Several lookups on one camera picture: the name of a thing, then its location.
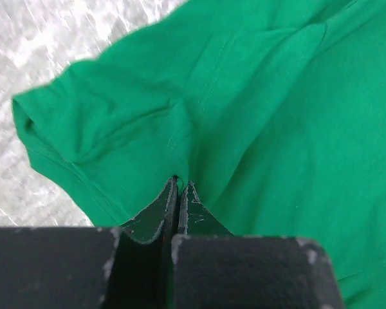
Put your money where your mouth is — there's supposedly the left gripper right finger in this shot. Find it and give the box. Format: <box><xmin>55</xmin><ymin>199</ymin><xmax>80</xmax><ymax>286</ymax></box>
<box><xmin>171</xmin><ymin>184</ymin><xmax>345</xmax><ymax>308</ymax></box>

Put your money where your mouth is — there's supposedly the green t-shirt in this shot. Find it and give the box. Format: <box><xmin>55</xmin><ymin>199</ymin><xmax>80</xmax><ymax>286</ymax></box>
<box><xmin>12</xmin><ymin>1</ymin><xmax>386</xmax><ymax>308</ymax></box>

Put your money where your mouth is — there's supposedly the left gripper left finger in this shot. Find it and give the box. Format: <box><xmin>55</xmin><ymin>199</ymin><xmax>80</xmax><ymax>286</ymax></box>
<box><xmin>0</xmin><ymin>178</ymin><xmax>178</xmax><ymax>308</ymax></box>

